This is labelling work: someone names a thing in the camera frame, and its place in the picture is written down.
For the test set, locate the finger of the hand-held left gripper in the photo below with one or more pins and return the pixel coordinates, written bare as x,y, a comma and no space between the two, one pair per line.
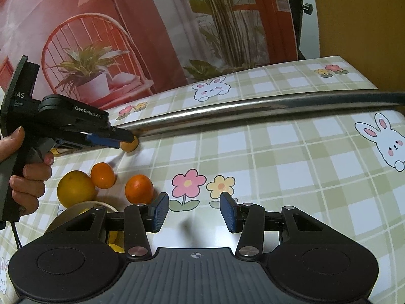
98,140
121,134

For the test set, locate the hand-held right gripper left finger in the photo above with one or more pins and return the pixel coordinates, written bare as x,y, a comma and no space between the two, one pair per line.
159,212

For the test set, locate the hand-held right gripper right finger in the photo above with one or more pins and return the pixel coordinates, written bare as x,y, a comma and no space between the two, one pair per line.
229,212

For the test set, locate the small tan longan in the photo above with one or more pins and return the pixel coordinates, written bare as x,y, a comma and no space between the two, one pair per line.
129,146

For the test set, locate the pale yellow bowl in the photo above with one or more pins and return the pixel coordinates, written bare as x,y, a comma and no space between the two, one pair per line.
68,217

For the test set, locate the person's left hand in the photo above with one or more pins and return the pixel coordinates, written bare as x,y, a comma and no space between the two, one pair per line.
31,180

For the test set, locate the small orange tangerine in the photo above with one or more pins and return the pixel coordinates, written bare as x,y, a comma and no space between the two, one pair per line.
139,189
102,175

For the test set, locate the yellow-orange citrus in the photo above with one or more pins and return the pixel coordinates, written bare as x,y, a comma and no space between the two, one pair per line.
77,189

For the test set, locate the checked rabbit print tablecloth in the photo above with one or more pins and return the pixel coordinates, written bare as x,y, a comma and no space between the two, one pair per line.
284,164

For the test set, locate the printed chair and plant backdrop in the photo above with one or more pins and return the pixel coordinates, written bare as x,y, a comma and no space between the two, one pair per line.
158,38

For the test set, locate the long metal rod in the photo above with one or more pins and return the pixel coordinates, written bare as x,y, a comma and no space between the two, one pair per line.
253,109

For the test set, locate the black metal stand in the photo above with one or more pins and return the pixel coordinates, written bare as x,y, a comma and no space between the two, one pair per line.
299,15

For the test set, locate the wooden board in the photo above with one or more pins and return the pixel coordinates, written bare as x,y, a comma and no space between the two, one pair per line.
357,22

